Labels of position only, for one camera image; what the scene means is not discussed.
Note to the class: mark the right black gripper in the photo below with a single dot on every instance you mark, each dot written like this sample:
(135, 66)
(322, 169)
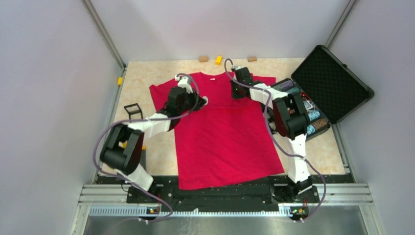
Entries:
(234, 95)

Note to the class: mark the right tan wooden block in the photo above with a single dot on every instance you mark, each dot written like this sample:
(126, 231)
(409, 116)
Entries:
(252, 59)

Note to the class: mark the yellow wedge block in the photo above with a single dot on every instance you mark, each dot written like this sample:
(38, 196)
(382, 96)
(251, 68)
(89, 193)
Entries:
(124, 145)

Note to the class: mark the red t-shirt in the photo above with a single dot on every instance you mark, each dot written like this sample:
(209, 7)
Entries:
(224, 143)

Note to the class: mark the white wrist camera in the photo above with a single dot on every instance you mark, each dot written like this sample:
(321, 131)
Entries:
(237, 68)
(185, 81)

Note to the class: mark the left tan wooden block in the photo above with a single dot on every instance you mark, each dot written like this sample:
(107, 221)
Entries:
(203, 59)

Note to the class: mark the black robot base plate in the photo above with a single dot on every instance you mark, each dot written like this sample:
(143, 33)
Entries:
(264, 195)

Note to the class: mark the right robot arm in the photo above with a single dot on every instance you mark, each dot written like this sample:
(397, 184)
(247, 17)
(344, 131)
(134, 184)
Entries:
(291, 120)

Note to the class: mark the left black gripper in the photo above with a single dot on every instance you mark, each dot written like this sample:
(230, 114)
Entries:
(198, 101)

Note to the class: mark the tan wooden block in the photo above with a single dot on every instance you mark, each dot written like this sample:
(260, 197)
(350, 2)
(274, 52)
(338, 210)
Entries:
(203, 59)
(252, 59)

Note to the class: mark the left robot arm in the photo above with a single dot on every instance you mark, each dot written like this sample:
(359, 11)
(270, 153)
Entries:
(126, 162)

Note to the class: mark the small black framed box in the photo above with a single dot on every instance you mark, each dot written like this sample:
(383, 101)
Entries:
(134, 111)

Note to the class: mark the black case with chips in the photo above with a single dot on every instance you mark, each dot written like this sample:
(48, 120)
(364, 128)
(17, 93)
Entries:
(329, 89)

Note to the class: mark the yellow small block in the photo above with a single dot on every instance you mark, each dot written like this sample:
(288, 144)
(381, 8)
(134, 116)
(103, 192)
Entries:
(218, 60)

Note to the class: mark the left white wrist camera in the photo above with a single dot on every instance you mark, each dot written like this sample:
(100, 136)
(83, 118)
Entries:
(185, 81)

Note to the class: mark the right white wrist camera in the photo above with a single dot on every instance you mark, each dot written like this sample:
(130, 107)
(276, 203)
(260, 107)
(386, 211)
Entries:
(237, 68)

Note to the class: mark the white round pin brooch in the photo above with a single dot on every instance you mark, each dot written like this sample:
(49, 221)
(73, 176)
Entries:
(205, 100)

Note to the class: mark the dark grey studded baseplate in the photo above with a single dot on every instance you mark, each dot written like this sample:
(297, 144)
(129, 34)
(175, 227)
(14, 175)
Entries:
(143, 159)

